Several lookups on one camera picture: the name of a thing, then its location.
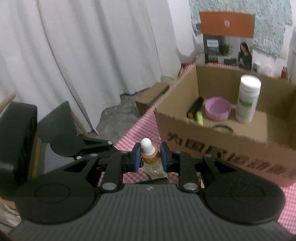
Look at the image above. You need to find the glass dropper bottle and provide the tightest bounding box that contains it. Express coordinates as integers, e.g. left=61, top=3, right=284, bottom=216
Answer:
left=141, top=138, right=168, bottom=180

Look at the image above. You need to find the white capped plastic bottle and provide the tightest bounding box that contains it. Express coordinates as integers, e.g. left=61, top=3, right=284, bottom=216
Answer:
left=235, top=75, right=261, bottom=123

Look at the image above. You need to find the black chair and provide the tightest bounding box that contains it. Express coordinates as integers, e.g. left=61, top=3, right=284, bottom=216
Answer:
left=1, top=101, right=77, bottom=200

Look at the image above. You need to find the pink checkered tablecloth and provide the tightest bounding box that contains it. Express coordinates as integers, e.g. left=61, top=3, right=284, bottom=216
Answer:
left=116, top=65, right=295, bottom=233

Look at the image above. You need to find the black tape roll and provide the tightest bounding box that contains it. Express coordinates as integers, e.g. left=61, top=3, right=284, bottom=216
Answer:
left=213, top=125, right=234, bottom=135

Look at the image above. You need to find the brown cardboard box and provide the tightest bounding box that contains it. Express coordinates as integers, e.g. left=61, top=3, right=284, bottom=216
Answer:
left=154, top=66, right=295, bottom=187

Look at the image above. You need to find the green glue stick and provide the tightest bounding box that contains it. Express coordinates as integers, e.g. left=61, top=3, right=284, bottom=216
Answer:
left=196, top=111, right=204, bottom=126

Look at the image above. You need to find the black cylinder tube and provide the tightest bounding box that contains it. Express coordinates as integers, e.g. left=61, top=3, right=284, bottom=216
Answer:
left=187, top=97, right=204, bottom=120

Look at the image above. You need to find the pink plastic lid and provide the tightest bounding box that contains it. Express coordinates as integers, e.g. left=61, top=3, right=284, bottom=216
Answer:
left=205, top=97, right=232, bottom=121

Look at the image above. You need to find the small cardboard box on floor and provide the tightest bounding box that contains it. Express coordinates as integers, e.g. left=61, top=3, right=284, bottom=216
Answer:
left=135, top=83, right=170, bottom=116

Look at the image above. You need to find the white curtain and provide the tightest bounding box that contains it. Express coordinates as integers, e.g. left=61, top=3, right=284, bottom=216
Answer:
left=1, top=1, right=192, bottom=131

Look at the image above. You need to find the orange product box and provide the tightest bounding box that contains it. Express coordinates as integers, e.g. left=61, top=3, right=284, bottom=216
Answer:
left=199, top=11, right=255, bottom=70

